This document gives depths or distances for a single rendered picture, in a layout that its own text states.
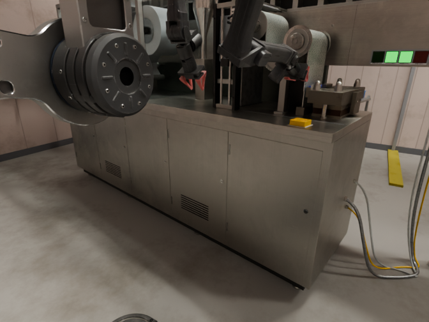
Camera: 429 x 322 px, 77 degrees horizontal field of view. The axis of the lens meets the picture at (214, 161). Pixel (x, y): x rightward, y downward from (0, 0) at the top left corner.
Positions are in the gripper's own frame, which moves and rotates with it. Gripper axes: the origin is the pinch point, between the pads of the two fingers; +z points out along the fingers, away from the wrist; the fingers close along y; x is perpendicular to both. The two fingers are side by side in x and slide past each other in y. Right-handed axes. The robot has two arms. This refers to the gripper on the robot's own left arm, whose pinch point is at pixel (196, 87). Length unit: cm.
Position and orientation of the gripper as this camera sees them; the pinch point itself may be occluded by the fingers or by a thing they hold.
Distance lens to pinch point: 123.5
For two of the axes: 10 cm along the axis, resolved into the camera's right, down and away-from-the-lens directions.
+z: 2.4, 6.7, 7.0
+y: -8.6, -1.8, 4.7
